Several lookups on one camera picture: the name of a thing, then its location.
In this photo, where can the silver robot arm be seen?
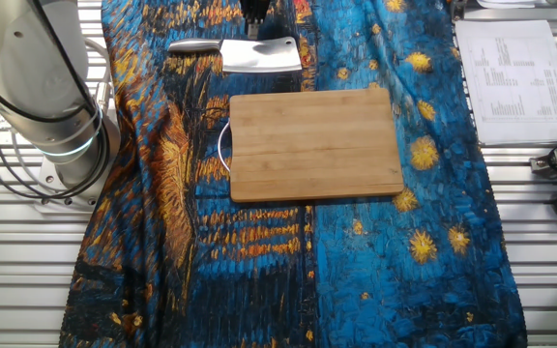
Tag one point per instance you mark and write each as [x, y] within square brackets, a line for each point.
[17, 72]

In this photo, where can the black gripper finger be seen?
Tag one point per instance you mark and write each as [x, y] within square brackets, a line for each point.
[264, 9]
[250, 14]

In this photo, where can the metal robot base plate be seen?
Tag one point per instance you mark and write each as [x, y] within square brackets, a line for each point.
[49, 181]

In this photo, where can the aluminium corner bracket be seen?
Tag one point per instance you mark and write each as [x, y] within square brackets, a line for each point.
[458, 8]

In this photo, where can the bamboo cutting board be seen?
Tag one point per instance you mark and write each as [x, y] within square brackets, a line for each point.
[314, 145]

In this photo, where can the starry night print tablecloth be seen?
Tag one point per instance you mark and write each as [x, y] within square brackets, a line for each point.
[259, 270]

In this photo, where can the printed white paper sheet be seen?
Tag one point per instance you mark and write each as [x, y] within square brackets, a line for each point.
[515, 82]

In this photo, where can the steel cleaver knife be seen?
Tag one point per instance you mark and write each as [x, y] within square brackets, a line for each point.
[259, 55]

